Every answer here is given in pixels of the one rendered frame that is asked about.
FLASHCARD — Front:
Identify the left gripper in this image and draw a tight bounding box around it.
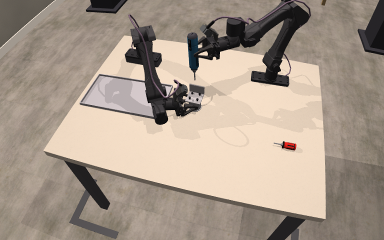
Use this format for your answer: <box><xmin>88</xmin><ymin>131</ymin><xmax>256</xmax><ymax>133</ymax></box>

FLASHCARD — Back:
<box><xmin>193</xmin><ymin>27</ymin><xmax>230</xmax><ymax>61</ymax></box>

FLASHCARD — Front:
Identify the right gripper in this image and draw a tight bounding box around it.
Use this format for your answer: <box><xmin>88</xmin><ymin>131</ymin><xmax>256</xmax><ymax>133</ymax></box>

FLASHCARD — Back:
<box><xmin>165</xmin><ymin>85</ymin><xmax>198</xmax><ymax>117</ymax></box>

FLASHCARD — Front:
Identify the red screwdriver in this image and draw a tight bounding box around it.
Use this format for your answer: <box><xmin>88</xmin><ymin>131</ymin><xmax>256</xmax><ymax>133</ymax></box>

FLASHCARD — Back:
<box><xmin>274</xmin><ymin>141</ymin><xmax>297</xmax><ymax>151</ymax></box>

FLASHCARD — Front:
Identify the blue electric screwdriver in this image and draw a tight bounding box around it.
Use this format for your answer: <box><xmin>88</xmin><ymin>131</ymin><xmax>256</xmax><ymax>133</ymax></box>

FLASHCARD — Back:
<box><xmin>187</xmin><ymin>32</ymin><xmax>199</xmax><ymax>80</ymax></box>

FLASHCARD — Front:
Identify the grey l-shaped bracket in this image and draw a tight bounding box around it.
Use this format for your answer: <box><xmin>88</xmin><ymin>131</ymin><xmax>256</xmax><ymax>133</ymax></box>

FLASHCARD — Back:
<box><xmin>185</xmin><ymin>83</ymin><xmax>205</xmax><ymax>105</ymax></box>

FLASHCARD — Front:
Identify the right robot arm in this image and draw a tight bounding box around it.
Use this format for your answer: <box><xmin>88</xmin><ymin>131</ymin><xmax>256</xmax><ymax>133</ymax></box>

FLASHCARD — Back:
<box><xmin>125</xmin><ymin>25</ymin><xmax>168</xmax><ymax>125</ymax></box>

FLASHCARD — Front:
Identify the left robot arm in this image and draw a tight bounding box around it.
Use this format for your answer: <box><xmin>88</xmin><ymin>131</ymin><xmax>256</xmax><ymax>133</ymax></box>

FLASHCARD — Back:
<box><xmin>226</xmin><ymin>0</ymin><xmax>309</xmax><ymax>86</ymax></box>

